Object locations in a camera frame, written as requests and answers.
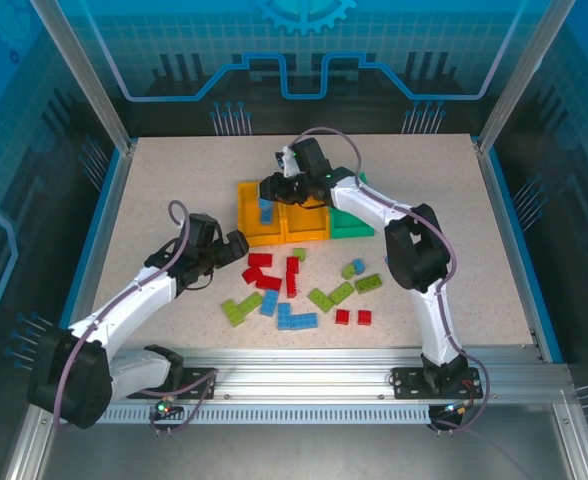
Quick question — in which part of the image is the long blue lego brick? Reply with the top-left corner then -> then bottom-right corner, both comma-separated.
290,312 -> 320,331

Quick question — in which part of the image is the long green lego brick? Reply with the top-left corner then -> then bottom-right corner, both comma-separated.
353,273 -> 383,295

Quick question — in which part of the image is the yellow plastic bin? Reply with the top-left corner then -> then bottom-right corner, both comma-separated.
281,199 -> 333,244
237,180 -> 289,247

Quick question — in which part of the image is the green plastic bin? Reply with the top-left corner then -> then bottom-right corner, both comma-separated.
327,172 -> 376,240

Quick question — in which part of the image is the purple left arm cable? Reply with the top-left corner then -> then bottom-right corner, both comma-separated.
52,199 -> 195,430

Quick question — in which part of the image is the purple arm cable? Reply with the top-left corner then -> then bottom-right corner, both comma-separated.
52,199 -> 195,430
293,127 -> 490,401

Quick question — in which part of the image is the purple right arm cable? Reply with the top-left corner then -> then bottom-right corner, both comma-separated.
293,127 -> 490,401

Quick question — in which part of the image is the aluminium side rail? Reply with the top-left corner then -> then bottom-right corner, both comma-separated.
56,142 -> 138,364
473,139 -> 564,364

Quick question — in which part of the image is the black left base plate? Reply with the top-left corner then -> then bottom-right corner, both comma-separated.
171,367 -> 219,401

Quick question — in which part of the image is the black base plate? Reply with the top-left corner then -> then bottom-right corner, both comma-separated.
391,366 -> 480,401
171,367 -> 219,401

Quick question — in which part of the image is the aluminium mounting rail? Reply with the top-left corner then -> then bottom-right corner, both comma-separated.
108,347 -> 578,407

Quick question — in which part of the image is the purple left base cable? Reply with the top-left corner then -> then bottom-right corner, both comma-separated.
148,368 -> 221,434

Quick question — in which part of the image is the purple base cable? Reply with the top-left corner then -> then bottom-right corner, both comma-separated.
426,359 -> 491,436
148,368 -> 221,434

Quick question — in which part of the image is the slotted white cable duct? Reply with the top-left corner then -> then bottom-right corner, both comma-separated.
96,403 -> 435,426

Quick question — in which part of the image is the aluminium frame post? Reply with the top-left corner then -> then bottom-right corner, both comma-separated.
29,0 -> 138,154
476,0 -> 573,156

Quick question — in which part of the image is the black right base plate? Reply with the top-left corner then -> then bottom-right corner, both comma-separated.
391,366 -> 480,401

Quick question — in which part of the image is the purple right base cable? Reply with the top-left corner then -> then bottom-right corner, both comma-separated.
426,359 -> 491,436

